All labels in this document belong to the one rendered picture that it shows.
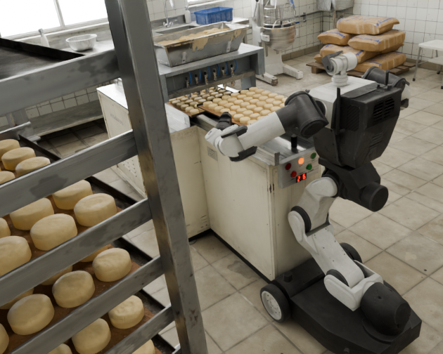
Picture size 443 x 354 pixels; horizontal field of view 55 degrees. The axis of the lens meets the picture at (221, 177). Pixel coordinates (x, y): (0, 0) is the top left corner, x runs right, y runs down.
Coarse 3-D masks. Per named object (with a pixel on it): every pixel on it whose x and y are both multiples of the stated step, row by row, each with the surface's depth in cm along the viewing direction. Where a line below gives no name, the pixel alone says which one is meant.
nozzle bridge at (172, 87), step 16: (240, 48) 261; (256, 48) 257; (160, 64) 248; (192, 64) 240; (208, 64) 241; (224, 64) 257; (240, 64) 263; (256, 64) 261; (160, 80) 229; (176, 80) 243; (192, 80) 249; (208, 80) 255; (224, 80) 255; (240, 80) 284; (176, 96) 241
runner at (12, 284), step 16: (128, 208) 50; (144, 208) 52; (112, 224) 49; (128, 224) 51; (80, 240) 47; (96, 240) 48; (112, 240) 50; (48, 256) 45; (64, 256) 46; (80, 256) 47; (16, 272) 43; (32, 272) 44; (48, 272) 45; (0, 288) 42; (16, 288) 43; (0, 304) 42
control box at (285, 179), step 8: (304, 152) 206; (312, 152) 207; (288, 160) 201; (296, 160) 203; (304, 160) 207; (312, 160) 210; (280, 168) 201; (296, 168) 205; (304, 168) 209; (312, 168) 212; (280, 176) 203; (288, 176) 205; (296, 176) 207; (280, 184) 205; (288, 184) 207
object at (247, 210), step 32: (224, 160) 235; (256, 160) 207; (224, 192) 250; (256, 192) 218; (288, 192) 213; (224, 224) 265; (256, 224) 230; (288, 224) 222; (256, 256) 243; (288, 256) 232
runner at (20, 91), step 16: (112, 48) 43; (64, 64) 40; (80, 64) 41; (96, 64) 42; (112, 64) 43; (0, 80) 36; (16, 80) 37; (32, 80) 38; (48, 80) 39; (64, 80) 40; (80, 80) 41; (96, 80) 43; (0, 96) 37; (16, 96) 38; (32, 96) 39; (48, 96) 40; (0, 112) 37
